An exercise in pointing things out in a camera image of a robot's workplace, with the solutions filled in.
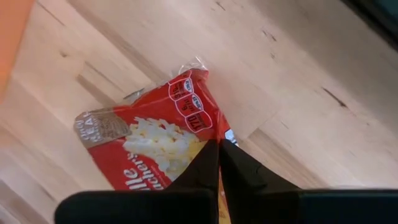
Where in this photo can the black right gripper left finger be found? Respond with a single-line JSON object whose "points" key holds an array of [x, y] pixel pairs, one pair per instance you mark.
{"points": [[140, 208]]}

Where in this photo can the red popcorn packet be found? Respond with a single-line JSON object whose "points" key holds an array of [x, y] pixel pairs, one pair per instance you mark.
{"points": [[140, 149]]}

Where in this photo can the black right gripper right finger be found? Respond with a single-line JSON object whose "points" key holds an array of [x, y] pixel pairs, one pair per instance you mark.
{"points": [[311, 208]]}

